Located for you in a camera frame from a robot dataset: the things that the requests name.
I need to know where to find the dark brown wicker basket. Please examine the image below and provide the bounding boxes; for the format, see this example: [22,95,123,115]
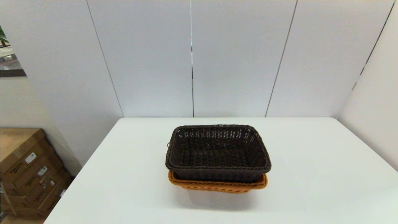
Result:
[165,124,272,183]

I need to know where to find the orange wicker basket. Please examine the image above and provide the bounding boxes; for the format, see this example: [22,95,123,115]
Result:
[168,170,268,194]

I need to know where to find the brown cardboard box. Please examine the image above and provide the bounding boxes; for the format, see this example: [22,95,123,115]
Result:
[0,128,56,183]
[6,180,74,218]
[2,168,72,215]
[0,152,65,198]

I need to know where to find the green potted plant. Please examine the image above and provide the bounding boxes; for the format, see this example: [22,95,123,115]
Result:
[0,26,9,48]

